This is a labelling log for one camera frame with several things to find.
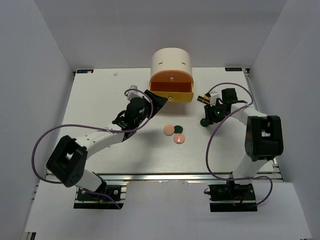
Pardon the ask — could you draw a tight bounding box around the dark green powder puff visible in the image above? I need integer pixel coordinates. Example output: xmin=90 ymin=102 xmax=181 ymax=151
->
xmin=174 ymin=125 xmax=183 ymax=134

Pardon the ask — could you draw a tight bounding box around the peach puff with ribbon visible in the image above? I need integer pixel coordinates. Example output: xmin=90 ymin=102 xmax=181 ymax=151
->
xmin=173 ymin=133 xmax=186 ymax=145

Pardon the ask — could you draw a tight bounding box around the left blue table label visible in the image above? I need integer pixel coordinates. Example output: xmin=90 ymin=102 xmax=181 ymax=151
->
xmin=76 ymin=69 xmax=94 ymax=74

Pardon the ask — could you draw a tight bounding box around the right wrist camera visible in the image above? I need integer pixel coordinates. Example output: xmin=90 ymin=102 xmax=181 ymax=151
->
xmin=208 ymin=91 xmax=220 ymax=107

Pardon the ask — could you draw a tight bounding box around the orange top drawer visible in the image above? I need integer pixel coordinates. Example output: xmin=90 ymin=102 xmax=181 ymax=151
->
xmin=150 ymin=70 xmax=194 ymax=83

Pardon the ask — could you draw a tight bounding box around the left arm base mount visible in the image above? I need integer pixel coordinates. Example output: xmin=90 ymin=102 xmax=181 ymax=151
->
xmin=73 ymin=171 xmax=127 ymax=210

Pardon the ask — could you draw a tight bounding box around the cream round drawer organizer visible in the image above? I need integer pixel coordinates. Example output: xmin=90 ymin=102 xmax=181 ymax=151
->
xmin=150 ymin=47 xmax=192 ymax=78

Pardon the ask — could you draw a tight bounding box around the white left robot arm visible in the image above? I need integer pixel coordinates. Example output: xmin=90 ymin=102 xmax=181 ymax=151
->
xmin=46 ymin=87 xmax=168 ymax=200

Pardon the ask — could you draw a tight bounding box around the yellow drawer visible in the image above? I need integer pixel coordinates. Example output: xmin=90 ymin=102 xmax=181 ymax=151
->
xmin=149 ymin=81 xmax=194 ymax=103

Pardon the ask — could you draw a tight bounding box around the green round compact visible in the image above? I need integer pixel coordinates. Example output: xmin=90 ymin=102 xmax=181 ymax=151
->
xmin=200 ymin=118 xmax=208 ymax=127

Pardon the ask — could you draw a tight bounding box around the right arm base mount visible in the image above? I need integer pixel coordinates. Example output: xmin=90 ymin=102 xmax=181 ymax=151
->
xmin=203 ymin=181 xmax=258 ymax=213

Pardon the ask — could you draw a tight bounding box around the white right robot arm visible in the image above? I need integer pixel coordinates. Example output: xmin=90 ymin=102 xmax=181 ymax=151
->
xmin=200 ymin=88 xmax=284 ymax=200

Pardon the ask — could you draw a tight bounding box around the peach powder puff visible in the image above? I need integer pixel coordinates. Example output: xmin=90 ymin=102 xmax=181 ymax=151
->
xmin=163 ymin=124 xmax=175 ymax=136

